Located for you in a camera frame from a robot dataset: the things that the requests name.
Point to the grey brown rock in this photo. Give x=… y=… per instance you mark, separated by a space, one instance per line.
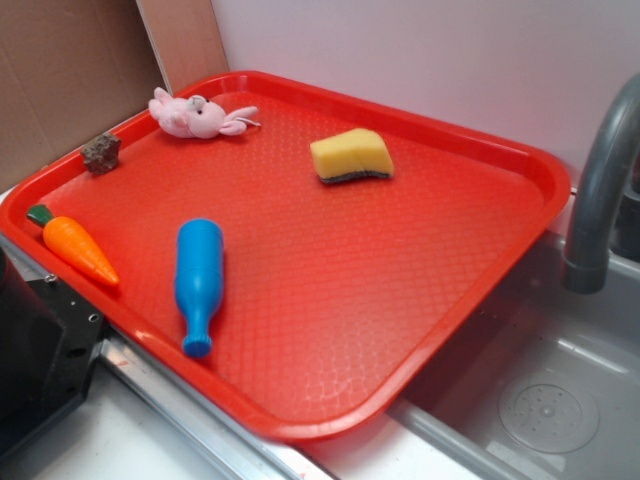
x=101 y=154

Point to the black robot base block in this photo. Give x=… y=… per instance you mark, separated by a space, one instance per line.
x=50 y=340

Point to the red plastic tray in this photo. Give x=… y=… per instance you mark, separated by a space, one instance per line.
x=335 y=295

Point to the yellow sponge with grey pad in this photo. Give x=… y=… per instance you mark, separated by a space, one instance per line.
x=351 y=155

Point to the blue plastic toy bottle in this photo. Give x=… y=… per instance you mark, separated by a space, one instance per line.
x=199 y=282

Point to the pink plush bunny toy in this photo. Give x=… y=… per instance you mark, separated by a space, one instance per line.
x=198 y=117

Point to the orange toy carrot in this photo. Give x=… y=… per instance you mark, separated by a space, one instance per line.
x=72 y=243

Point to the grey plastic toy sink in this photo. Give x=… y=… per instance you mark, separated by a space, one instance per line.
x=538 y=382

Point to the brown cardboard panel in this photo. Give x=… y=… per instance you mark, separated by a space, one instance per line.
x=70 y=70

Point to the grey toy faucet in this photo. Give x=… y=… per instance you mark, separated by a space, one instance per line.
x=605 y=215

